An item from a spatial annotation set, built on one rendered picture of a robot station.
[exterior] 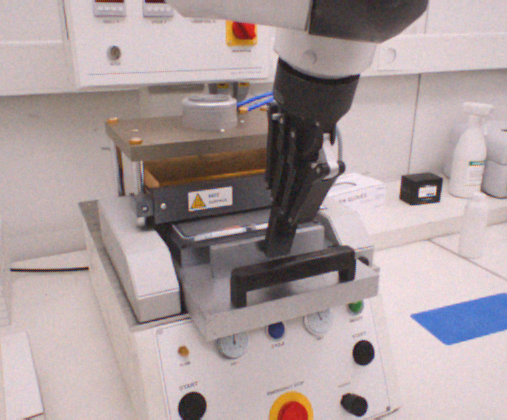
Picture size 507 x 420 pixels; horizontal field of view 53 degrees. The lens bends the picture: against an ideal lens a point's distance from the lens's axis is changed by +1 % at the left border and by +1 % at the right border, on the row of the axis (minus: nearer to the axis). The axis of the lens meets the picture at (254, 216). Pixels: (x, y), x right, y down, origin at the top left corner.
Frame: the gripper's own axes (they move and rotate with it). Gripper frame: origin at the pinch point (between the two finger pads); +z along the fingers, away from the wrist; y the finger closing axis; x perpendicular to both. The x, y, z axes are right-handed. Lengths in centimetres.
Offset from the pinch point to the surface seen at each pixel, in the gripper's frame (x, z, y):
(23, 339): -29.8, 23.9, -11.5
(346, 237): 12.2, 6.1, -2.5
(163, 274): -13.1, 5.8, -2.1
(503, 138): 89, 23, -41
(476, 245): 62, 32, -16
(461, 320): 40.4, 28.9, 1.9
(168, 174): -8.7, 2.5, -16.6
